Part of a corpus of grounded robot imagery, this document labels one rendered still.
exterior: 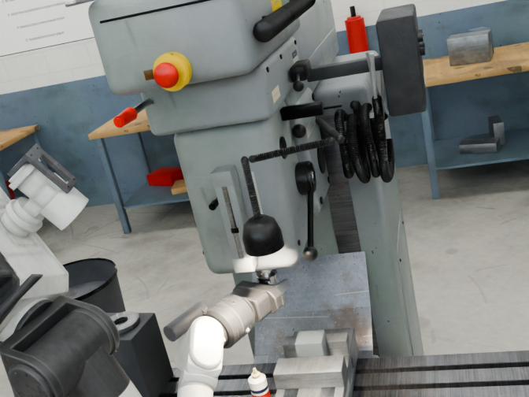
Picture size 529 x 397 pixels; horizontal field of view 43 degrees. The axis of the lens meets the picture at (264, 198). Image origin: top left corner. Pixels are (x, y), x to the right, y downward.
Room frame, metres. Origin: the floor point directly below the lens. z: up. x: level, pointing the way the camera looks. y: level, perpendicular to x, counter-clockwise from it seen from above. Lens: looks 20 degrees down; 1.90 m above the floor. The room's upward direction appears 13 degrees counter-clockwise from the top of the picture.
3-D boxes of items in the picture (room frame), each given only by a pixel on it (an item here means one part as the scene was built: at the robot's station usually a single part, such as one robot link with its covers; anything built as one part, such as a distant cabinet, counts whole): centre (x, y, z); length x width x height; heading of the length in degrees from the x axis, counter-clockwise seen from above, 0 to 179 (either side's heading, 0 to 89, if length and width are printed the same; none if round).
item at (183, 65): (1.09, 0.10, 1.76); 0.06 x 0.02 x 0.06; 73
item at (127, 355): (1.47, 0.45, 1.06); 0.22 x 0.12 x 0.20; 66
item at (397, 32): (1.50, -0.38, 1.62); 0.20 x 0.09 x 0.21; 163
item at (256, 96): (1.35, 0.02, 1.68); 0.34 x 0.24 x 0.10; 163
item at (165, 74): (1.07, 0.11, 1.76); 0.04 x 0.03 x 0.04; 73
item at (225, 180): (1.20, 0.06, 1.45); 0.04 x 0.04 x 0.21; 73
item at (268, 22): (1.30, -0.12, 1.79); 0.45 x 0.04 x 0.04; 163
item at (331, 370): (1.23, -0.01, 1.05); 0.15 x 0.06 x 0.04; 73
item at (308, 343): (1.29, -0.03, 1.07); 0.06 x 0.05 x 0.06; 73
